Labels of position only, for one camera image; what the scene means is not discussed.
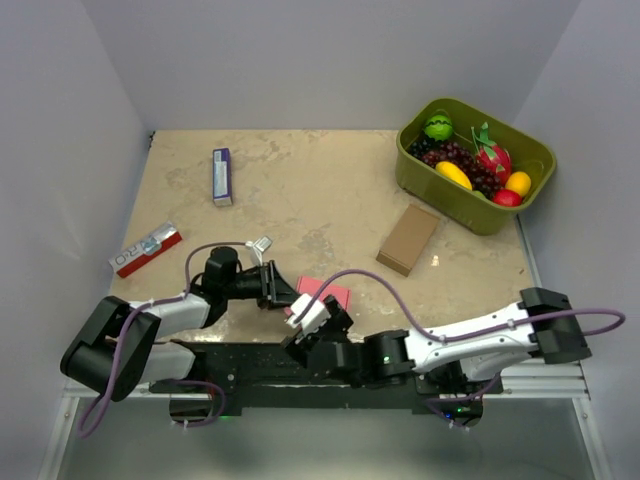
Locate brown cardboard box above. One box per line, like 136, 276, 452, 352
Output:
376, 204, 440, 277

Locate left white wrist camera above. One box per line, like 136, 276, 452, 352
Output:
245, 236, 273, 267

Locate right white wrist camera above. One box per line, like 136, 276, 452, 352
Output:
286, 293, 330, 337

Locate purple toothpaste box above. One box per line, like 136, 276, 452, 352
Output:
212, 148, 233, 207

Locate orange toy lemon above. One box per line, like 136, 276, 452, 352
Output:
504, 171, 532, 198

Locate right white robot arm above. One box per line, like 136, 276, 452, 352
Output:
282, 287, 591, 393

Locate red white toothpaste box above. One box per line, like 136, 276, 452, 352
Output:
109, 222, 182, 278

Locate dark purple toy grapes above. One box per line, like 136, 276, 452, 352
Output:
408, 138, 502, 200

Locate pink paper box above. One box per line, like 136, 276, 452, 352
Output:
296, 276, 351, 311

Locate red toy dragon fruit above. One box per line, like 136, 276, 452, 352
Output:
471, 122, 512, 186

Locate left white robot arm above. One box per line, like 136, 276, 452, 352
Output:
60, 241, 299, 402

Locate green toy watermelon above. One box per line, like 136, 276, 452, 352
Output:
423, 114, 454, 141

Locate aluminium frame rail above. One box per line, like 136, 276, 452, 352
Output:
62, 219, 594, 416

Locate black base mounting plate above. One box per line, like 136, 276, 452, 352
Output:
150, 340, 503, 426

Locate red toy apple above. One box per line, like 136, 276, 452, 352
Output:
492, 189, 522, 208

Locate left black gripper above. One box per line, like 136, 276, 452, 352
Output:
223, 260, 302, 310

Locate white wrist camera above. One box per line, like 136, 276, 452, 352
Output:
286, 293, 330, 337
245, 236, 273, 267

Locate yellow toy mango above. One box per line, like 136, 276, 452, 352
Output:
435, 161, 473, 191

